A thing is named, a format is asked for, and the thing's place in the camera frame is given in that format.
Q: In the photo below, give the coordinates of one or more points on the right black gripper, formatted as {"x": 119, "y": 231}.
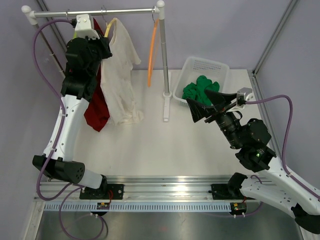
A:
{"x": 200, "y": 111}

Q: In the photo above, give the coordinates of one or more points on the green t shirt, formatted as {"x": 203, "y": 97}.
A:
{"x": 196, "y": 91}

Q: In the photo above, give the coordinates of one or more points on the orange hanger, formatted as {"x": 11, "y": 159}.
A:
{"x": 154, "y": 44}

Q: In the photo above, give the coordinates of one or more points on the white t shirt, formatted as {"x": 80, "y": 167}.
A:
{"x": 115, "y": 80}

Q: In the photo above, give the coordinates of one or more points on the yellow hanger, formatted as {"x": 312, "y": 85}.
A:
{"x": 108, "y": 26}

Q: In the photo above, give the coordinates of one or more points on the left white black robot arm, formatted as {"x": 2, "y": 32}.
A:
{"x": 84, "y": 56}

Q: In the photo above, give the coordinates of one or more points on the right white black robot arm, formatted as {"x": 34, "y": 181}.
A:
{"x": 294, "y": 195}

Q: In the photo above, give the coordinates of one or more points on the red t shirt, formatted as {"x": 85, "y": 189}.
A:
{"x": 97, "y": 114}

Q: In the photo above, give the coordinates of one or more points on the white plastic basket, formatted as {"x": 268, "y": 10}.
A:
{"x": 195, "y": 67}

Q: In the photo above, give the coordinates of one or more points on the metal clothes rack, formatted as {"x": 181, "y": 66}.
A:
{"x": 158, "y": 9}

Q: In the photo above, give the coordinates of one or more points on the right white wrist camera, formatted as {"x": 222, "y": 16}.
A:
{"x": 242, "y": 96}

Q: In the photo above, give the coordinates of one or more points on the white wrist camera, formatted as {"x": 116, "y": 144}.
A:
{"x": 242, "y": 96}
{"x": 84, "y": 27}

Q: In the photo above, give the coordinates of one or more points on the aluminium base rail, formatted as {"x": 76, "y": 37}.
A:
{"x": 164, "y": 194}

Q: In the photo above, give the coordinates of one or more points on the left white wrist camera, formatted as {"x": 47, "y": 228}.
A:
{"x": 84, "y": 27}

